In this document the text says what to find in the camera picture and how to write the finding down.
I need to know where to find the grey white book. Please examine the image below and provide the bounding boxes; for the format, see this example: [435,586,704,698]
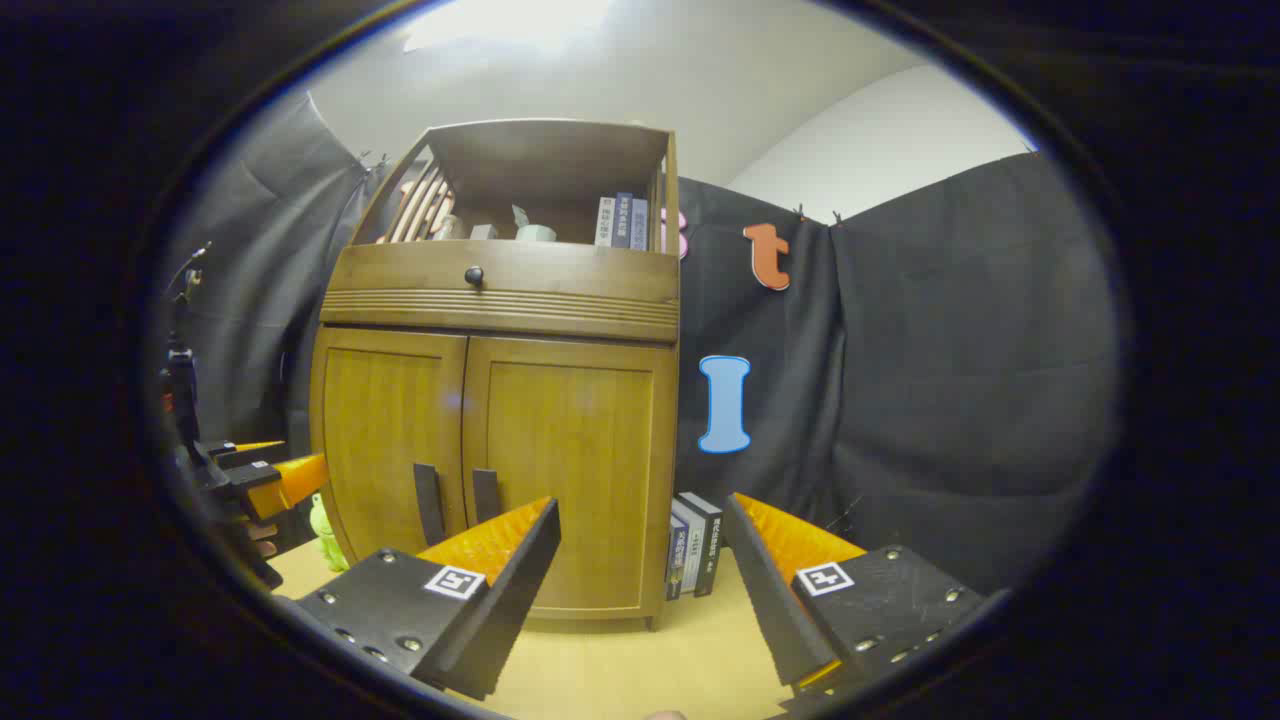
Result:
[672,500,706,593]

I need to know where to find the black book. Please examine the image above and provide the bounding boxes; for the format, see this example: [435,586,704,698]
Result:
[680,492,723,598]

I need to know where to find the wooden double-door shoe cabinet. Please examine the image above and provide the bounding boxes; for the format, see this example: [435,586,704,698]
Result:
[308,118,683,631]

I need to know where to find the green plush toy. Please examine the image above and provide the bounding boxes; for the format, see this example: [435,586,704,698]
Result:
[308,493,351,573]

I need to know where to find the black backdrop cloth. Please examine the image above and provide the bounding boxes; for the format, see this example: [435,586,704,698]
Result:
[160,90,1126,601]

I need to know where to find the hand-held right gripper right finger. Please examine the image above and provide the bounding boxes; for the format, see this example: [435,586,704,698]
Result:
[722,492,1011,716]

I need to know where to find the wooden shoe cabinet door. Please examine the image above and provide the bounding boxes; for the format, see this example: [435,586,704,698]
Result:
[462,336,679,613]
[310,326,471,576]

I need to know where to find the wooden cabinet drawer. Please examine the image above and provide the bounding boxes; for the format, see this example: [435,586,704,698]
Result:
[333,240,681,303]

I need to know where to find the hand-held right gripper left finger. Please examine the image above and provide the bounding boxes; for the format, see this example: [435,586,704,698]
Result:
[297,497,562,701]

